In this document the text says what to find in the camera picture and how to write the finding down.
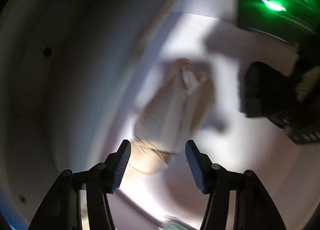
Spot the teal cloth in plastic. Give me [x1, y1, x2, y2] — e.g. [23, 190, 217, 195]
[158, 216, 194, 230]

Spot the beige folded garment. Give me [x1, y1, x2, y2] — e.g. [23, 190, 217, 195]
[129, 59, 215, 174]

